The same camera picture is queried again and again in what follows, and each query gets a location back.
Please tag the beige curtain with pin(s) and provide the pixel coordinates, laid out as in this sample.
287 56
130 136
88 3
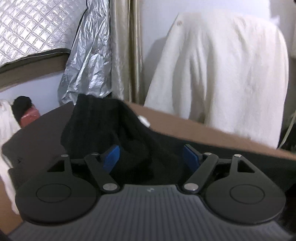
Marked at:
126 46

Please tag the black garment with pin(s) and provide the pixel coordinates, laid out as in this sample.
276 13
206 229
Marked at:
146 157

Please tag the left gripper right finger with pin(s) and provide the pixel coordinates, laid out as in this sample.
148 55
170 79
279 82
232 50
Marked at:
191 157

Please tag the dark brown folded cloth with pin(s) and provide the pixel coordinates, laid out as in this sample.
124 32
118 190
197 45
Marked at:
36 146

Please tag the silver quilted cover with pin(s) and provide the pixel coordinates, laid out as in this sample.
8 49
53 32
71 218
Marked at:
33 31

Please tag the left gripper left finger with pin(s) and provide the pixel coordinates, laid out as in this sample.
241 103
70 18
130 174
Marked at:
110 158

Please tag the person's white clothing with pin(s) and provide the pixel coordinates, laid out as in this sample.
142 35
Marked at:
226 69

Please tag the red and black object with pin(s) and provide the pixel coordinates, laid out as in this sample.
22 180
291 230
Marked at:
24 111

